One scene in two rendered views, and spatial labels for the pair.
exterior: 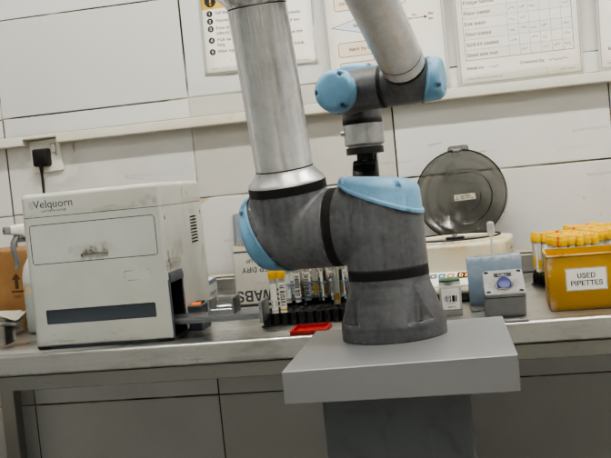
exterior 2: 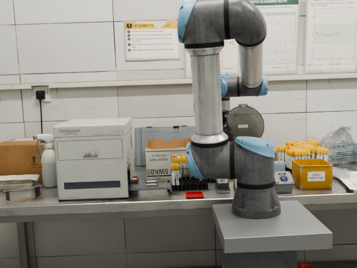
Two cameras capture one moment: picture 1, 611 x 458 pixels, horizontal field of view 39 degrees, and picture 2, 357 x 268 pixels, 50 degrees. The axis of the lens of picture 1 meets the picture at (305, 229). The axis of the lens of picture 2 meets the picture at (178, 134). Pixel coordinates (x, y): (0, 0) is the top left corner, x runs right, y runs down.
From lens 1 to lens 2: 0.40 m
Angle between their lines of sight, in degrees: 11
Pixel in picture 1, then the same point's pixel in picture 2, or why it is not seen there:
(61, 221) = (74, 139)
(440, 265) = not seen: hidden behind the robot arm
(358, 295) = (245, 194)
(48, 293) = (65, 174)
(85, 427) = (57, 224)
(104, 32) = (75, 35)
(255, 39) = (206, 72)
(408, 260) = (270, 179)
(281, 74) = (216, 89)
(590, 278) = (317, 176)
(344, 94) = (222, 90)
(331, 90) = not seen: hidden behind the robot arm
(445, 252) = not seen: hidden behind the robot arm
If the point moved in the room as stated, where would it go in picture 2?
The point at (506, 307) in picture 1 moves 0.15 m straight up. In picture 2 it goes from (284, 189) to (285, 151)
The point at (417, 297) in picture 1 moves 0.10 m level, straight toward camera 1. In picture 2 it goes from (272, 197) to (283, 207)
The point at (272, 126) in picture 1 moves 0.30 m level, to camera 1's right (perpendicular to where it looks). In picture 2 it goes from (209, 114) to (303, 109)
